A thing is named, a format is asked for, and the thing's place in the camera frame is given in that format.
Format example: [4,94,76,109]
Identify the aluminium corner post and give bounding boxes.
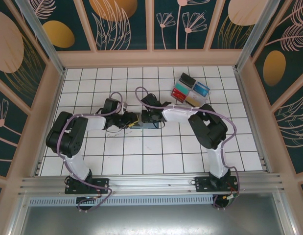
[14,0,67,74]
[234,0,282,72]

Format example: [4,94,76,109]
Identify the gold card stack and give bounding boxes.
[185,95,201,108]

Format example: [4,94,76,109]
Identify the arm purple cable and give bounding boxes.
[135,86,240,211]
[55,91,114,212]

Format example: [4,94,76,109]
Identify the teal card holder wallet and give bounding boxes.
[128,120,159,131]

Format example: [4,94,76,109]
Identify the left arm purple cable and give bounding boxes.
[55,91,114,212]

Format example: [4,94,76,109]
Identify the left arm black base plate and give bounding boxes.
[65,177,110,195]

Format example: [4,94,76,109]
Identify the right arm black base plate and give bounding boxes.
[194,175,239,193]

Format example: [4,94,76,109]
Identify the grey metal sheet panel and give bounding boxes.
[19,193,284,235]

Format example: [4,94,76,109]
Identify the teal card stack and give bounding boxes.
[174,82,191,94]

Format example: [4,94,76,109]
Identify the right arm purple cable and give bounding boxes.
[135,86,240,211]

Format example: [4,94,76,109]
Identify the blue card stack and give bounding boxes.
[192,83,210,97]

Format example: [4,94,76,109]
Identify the red card stack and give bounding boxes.
[171,88,187,102]

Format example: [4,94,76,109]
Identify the aluminium mounting rail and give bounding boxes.
[18,172,287,198]

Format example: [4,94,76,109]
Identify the black card stack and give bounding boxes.
[179,72,197,88]

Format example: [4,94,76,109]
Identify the clear acrylic card organizer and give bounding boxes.
[170,72,212,109]

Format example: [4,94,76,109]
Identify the slotted grey cable duct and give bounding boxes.
[28,195,215,207]

